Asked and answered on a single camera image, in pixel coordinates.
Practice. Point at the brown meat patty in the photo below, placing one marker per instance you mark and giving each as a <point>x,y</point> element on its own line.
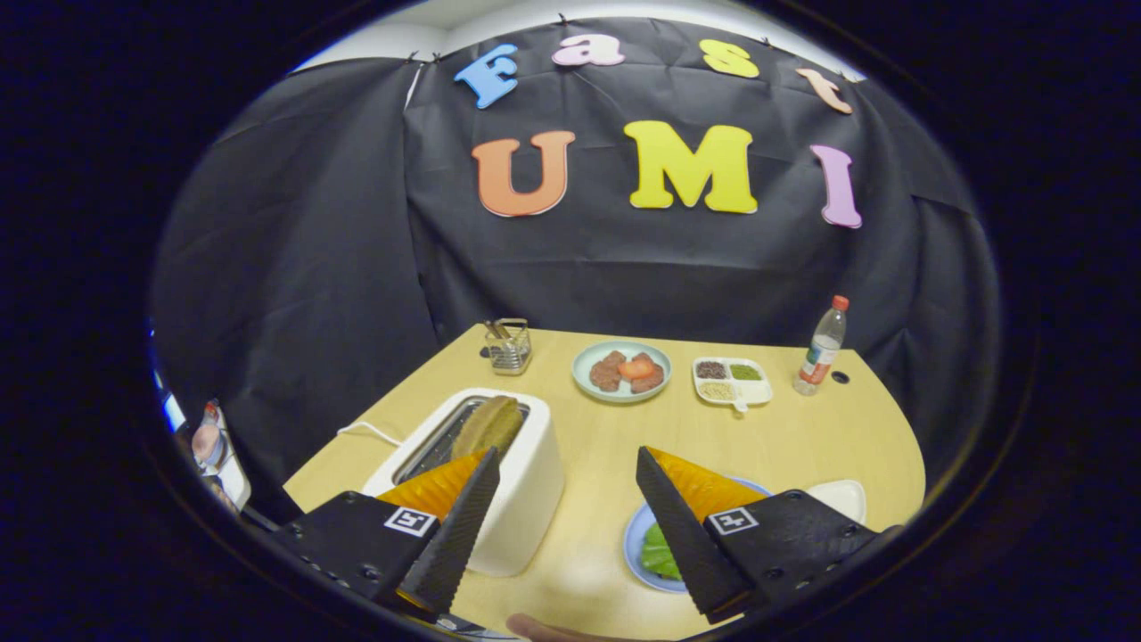
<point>606,373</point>
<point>649,383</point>

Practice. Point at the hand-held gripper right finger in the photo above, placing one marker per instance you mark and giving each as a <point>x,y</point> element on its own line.
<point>682,535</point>

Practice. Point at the red tomato slice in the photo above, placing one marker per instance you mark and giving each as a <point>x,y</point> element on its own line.
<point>636,366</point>

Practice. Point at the toasted bread slice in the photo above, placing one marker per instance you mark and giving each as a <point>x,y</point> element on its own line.
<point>488,426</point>

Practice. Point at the green lettuce leaf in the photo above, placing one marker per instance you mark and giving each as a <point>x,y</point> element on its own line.
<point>660,551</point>

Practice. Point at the pale green round plate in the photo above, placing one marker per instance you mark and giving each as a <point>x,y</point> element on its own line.
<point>588,388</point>

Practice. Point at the blurred white pink object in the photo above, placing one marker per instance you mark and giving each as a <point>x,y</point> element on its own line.
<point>223,455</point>

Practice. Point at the black backdrop cloth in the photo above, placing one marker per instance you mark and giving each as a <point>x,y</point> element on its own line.
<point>624,267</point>

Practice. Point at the white square plate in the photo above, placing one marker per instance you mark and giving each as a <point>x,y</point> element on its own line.
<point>838,499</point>

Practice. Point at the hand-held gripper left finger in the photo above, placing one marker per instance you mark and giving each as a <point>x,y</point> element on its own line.
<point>459,526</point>

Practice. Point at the blue round plate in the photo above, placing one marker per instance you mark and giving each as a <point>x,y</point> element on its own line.
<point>635,553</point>

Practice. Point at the clear bottle red cap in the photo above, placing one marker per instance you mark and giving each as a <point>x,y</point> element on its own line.
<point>818,352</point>

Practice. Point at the white divided condiment tray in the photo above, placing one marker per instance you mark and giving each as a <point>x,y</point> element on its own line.
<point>749,390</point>

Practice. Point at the white toaster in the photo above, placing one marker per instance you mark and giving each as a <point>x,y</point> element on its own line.
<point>526,499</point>

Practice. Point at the bright screen edge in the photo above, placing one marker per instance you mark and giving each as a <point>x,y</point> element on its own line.
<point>169,406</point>

